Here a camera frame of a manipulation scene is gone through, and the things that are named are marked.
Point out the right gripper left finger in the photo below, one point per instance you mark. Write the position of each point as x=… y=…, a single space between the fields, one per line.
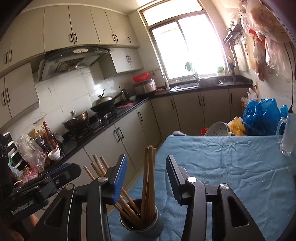
x=62 y=219

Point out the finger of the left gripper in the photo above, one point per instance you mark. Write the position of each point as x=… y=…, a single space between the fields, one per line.
x=55 y=167
x=50 y=178

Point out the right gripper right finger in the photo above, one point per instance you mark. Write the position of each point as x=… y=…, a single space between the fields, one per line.
x=230 y=218

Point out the pale crossing wooden chopstick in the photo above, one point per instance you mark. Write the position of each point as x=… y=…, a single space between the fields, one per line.
x=138 y=219

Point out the lower kitchen cabinets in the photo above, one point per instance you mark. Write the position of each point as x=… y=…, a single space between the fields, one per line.
x=150 y=121

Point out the kitchen cabinets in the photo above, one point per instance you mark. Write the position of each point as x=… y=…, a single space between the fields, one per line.
x=32 y=34
x=150 y=121

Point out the upper kitchen cabinets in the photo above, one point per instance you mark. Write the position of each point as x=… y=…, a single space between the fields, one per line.
x=32 y=34

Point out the kitchen window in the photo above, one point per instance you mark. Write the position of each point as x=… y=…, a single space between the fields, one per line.
x=187 y=37

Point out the person left hand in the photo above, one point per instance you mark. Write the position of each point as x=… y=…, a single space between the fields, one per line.
x=30 y=222

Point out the sauce bottles on counter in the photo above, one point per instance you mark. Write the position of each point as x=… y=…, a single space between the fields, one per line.
x=43 y=136

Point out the steel pot on stove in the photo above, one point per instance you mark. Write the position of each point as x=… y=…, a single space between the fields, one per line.
x=76 y=121

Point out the blue towel table cloth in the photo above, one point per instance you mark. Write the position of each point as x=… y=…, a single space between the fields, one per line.
x=255 y=169

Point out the black wok on stove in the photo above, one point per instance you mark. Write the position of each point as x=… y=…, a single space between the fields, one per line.
x=104 y=101

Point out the dark metal utensil holder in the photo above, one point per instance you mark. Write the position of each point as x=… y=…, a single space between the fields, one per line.
x=145 y=227

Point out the black electric kettle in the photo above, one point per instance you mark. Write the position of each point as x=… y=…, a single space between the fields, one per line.
x=125 y=96

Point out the metal colander bowl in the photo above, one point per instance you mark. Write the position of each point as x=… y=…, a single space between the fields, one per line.
x=218 y=129

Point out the clear glass beer mug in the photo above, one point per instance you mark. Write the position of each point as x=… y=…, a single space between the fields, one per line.
x=287 y=141

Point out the yellow plastic bag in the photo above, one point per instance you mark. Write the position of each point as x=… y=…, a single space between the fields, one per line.
x=237 y=127

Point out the range hood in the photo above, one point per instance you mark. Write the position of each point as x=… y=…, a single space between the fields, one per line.
x=69 y=59

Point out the blue plastic bag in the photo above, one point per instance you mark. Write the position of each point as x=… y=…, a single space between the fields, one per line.
x=261 y=118

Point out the steel rice cooker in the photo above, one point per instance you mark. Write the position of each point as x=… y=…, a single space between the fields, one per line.
x=145 y=87

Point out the red plastic basin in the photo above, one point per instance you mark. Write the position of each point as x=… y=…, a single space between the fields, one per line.
x=142 y=77

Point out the hanging plastic bags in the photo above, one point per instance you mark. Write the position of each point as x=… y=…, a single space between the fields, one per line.
x=267 y=53

